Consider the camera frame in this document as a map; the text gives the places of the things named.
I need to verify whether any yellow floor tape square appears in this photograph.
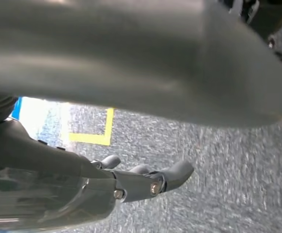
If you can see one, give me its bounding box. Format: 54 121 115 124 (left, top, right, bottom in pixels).
68 108 115 147

